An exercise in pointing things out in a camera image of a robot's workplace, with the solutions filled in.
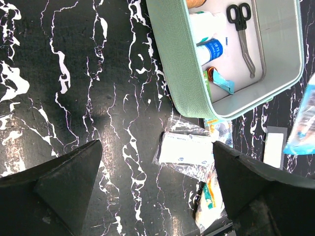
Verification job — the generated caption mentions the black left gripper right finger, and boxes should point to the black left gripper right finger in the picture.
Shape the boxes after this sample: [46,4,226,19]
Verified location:
[213,142,315,236]

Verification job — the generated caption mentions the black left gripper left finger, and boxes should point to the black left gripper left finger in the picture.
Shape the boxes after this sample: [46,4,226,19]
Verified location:
[0,140,103,236]

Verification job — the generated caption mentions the blue mask packet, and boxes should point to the blue mask packet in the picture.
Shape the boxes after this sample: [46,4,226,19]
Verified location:
[283,76,315,155]

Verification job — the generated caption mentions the teal plaster packet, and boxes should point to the teal plaster packet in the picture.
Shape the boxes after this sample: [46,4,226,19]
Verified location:
[204,119,233,147]

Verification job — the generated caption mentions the cyan sachet strip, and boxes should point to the cyan sachet strip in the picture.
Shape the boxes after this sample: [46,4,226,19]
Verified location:
[212,69,235,95]

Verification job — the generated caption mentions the small green box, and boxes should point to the small green box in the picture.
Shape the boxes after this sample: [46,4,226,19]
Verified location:
[203,70,211,98]

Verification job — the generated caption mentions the mint green medicine case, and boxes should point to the mint green medicine case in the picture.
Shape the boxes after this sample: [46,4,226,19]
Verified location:
[147,0,304,120]

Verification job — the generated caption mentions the white pill bottle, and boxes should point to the white pill bottle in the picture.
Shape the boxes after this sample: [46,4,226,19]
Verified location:
[189,11,227,44]

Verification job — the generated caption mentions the black handled scissors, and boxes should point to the black handled scissors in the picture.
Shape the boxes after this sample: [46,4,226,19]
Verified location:
[226,2,256,79]

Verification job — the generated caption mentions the brown bottle orange cap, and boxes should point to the brown bottle orange cap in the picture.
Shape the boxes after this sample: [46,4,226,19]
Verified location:
[186,0,206,9]

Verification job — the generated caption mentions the small red round tin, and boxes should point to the small red round tin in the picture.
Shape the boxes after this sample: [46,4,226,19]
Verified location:
[206,66,217,83]

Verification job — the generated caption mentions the clear bag yellow items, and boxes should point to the clear bag yellow items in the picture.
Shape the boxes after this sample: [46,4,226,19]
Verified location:
[195,169,224,233]

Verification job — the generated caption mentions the clear bag white pads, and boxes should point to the clear bag white pads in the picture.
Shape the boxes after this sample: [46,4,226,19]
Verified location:
[263,126,287,170]

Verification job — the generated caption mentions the clear bag white leaflets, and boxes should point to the clear bag white leaflets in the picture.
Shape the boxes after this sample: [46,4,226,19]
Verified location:
[153,116,215,182]

